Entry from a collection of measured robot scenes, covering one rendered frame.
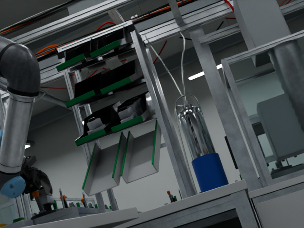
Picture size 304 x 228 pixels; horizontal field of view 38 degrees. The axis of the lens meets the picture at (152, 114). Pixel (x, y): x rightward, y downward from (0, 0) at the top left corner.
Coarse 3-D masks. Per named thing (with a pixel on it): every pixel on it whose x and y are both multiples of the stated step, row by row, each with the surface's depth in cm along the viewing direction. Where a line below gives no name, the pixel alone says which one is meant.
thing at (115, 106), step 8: (112, 104) 192; (96, 112) 194; (104, 112) 193; (112, 112) 179; (104, 120) 194; (112, 120) 176; (88, 128) 183; (104, 128) 166; (88, 136) 167; (96, 136) 166; (80, 144) 169
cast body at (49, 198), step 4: (40, 188) 174; (40, 192) 173; (44, 192) 173; (40, 196) 173; (44, 196) 171; (48, 196) 173; (52, 196) 176; (44, 200) 171; (48, 200) 171; (52, 200) 175; (52, 204) 178
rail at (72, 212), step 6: (60, 210) 153; (66, 210) 152; (72, 210) 152; (42, 216) 154; (48, 216) 153; (54, 216) 153; (60, 216) 152; (66, 216) 153; (72, 216) 152; (78, 216) 155; (36, 222) 154; (42, 222) 153; (48, 222) 154
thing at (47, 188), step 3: (42, 180) 170; (42, 183) 169; (45, 183) 171; (45, 186) 170; (48, 186) 172; (51, 186) 173; (45, 189) 169; (48, 189) 171; (51, 189) 174; (45, 192) 168; (48, 192) 170; (51, 192) 175
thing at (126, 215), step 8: (128, 208) 115; (136, 208) 117; (88, 216) 103; (96, 216) 105; (104, 216) 107; (112, 216) 109; (120, 216) 111; (128, 216) 113; (136, 216) 115; (40, 224) 93; (48, 224) 94; (56, 224) 96; (64, 224) 97; (72, 224) 99; (80, 224) 101; (88, 224) 102; (96, 224) 104; (104, 224) 106; (112, 224) 112; (120, 224) 120
